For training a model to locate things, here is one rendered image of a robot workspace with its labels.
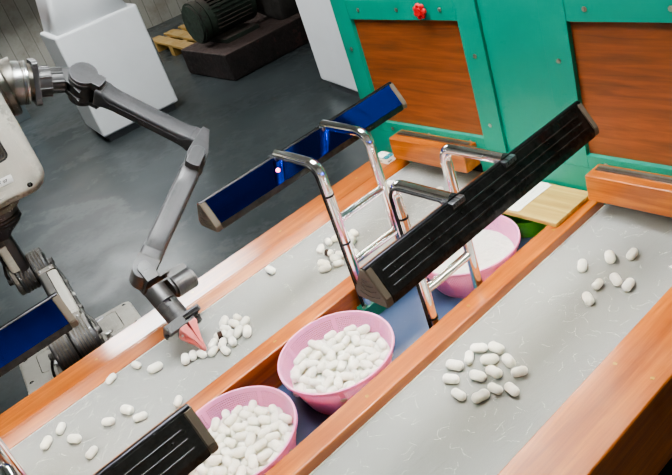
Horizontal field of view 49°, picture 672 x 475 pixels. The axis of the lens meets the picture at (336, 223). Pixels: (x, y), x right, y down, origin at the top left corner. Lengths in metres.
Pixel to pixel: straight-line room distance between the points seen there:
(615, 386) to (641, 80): 0.67
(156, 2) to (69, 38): 4.16
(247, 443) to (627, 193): 0.99
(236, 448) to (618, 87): 1.12
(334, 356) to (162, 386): 0.43
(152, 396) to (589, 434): 0.98
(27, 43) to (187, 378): 8.19
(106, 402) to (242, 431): 0.41
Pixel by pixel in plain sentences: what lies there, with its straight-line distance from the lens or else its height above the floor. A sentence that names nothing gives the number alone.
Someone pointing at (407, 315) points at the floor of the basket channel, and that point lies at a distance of 1.81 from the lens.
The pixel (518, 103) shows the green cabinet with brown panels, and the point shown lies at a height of 0.99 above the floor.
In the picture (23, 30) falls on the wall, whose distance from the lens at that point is 9.74.
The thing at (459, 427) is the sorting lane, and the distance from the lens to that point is 1.43.
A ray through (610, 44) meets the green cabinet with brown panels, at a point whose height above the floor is 1.16.
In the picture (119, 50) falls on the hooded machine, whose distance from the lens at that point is 6.11.
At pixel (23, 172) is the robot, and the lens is 2.13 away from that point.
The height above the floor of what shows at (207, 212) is 1.09.
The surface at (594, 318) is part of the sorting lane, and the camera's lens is 1.59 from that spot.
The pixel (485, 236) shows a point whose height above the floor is 0.73.
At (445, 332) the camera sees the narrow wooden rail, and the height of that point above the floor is 0.76.
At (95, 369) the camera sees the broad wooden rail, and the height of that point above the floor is 0.77.
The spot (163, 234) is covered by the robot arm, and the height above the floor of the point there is 0.97.
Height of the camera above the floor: 1.77
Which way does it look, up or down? 29 degrees down
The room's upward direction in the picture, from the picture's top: 20 degrees counter-clockwise
